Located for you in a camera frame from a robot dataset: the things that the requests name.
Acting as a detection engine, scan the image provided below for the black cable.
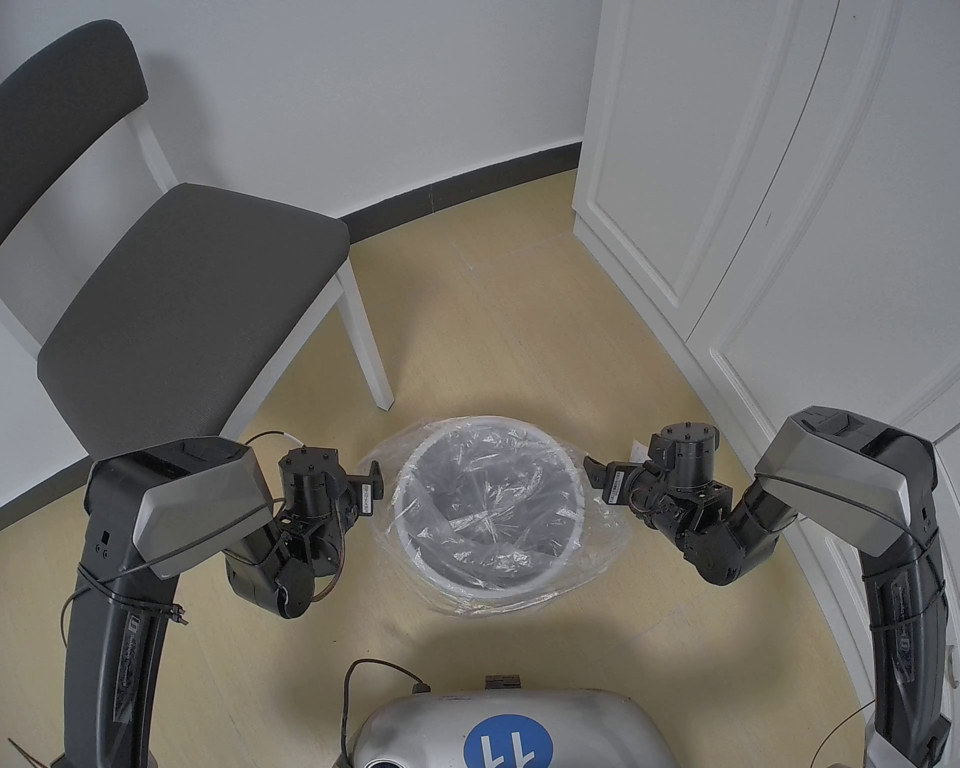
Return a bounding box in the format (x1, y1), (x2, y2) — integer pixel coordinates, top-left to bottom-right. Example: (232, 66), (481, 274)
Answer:
(339, 658), (431, 768)

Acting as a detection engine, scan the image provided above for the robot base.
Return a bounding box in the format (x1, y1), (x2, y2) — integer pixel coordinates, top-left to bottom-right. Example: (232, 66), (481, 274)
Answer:
(333, 675), (676, 768)

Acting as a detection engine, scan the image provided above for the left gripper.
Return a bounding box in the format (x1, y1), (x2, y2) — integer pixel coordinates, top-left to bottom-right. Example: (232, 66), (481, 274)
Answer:
(333, 461), (384, 527)

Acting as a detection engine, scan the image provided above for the grey and white chair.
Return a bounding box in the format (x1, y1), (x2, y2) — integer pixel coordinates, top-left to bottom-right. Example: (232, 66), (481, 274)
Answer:
(0, 18), (396, 462)

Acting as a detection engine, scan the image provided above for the white trash bin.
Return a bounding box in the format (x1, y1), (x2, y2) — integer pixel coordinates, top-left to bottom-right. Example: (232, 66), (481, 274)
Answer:
(393, 414), (586, 599)

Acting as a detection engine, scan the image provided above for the white wardrobe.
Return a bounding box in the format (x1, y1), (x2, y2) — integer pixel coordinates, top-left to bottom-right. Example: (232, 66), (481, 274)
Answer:
(571, 0), (960, 751)

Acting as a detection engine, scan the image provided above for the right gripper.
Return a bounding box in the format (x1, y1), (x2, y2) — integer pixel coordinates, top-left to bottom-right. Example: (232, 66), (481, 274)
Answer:
(583, 453), (658, 520)

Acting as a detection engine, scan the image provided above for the clear plastic bag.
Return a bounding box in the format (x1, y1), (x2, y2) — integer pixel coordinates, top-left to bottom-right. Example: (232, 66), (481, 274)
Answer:
(358, 414), (627, 620)

